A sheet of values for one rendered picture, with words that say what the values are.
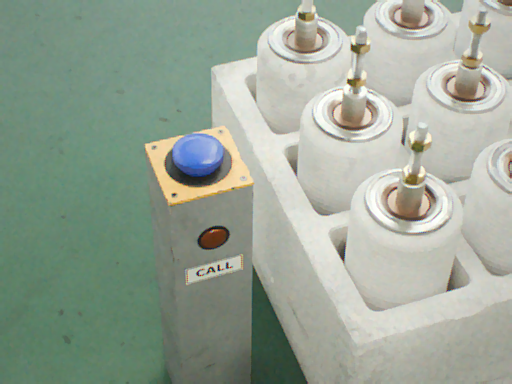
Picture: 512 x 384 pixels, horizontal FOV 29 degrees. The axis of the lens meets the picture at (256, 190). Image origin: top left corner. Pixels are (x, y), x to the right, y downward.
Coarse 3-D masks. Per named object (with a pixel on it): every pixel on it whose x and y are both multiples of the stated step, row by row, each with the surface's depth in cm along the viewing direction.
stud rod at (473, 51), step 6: (480, 6) 89; (480, 12) 88; (486, 12) 88; (480, 18) 89; (486, 18) 89; (474, 36) 90; (480, 36) 90; (474, 42) 91; (480, 42) 91; (468, 48) 92; (474, 48) 91; (468, 54) 92; (474, 54) 92
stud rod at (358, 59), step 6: (360, 30) 85; (366, 30) 85; (360, 36) 85; (366, 36) 85; (360, 42) 86; (354, 54) 87; (360, 54) 87; (354, 60) 87; (360, 60) 87; (354, 66) 88; (360, 66) 88; (354, 72) 88; (360, 72) 88; (354, 90) 90; (360, 90) 90
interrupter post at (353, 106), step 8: (344, 88) 90; (344, 96) 90; (352, 96) 89; (360, 96) 89; (344, 104) 90; (352, 104) 90; (360, 104) 90; (344, 112) 91; (352, 112) 91; (360, 112) 91; (352, 120) 91; (360, 120) 92
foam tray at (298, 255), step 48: (240, 96) 105; (240, 144) 104; (288, 144) 100; (288, 192) 95; (288, 240) 95; (336, 240) 93; (288, 288) 99; (336, 288) 87; (480, 288) 87; (288, 336) 104; (336, 336) 87; (384, 336) 84; (432, 336) 86; (480, 336) 89
